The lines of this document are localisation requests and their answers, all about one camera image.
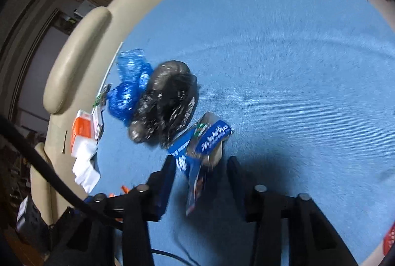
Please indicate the cream leather sofa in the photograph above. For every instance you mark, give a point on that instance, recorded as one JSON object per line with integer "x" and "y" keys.
{"x": 77, "y": 53}

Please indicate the thin white stick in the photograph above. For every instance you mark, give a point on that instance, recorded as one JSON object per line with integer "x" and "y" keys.
{"x": 114, "y": 60}

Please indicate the blue tablecloth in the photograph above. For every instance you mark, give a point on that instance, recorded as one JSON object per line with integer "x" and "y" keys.
{"x": 277, "y": 68}

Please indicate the white tissue paper pile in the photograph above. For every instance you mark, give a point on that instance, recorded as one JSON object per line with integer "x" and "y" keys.
{"x": 85, "y": 173}

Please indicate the blue snack wrapper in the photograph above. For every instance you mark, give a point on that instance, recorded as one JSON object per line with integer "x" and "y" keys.
{"x": 213, "y": 136}

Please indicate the blue plastic bag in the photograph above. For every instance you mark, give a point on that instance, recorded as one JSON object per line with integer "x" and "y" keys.
{"x": 126, "y": 96}

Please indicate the red plastic basket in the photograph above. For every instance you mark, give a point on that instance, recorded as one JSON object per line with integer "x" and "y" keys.
{"x": 390, "y": 241}

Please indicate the small orange wrapper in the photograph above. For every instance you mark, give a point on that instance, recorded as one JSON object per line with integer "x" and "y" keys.
{"x": 126, "y": 189}

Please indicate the dark crumpled wrapper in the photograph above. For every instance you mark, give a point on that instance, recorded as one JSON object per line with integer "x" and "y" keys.
{"x": 106, "y": 91}

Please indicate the green candy wrapper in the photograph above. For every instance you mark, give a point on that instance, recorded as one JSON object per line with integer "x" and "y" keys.
{"x": 97, "y": 102}

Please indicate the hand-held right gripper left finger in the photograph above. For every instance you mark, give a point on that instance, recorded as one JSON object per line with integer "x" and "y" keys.
{"x": 163, "y": 182}

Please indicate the black plastic bag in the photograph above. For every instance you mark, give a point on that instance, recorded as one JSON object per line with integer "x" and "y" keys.
{"x": 166, "y": 99}

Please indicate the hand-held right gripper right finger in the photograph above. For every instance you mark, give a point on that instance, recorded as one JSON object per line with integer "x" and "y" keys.
{"x": 236, "y": 182}

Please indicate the orange white tissue pack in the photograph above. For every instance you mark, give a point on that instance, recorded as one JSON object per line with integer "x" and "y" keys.
{"x": 81, "y": 127}

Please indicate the small white cigarette box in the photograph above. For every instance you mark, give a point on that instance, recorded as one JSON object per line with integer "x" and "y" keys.
{"x": 98, "y": 127}

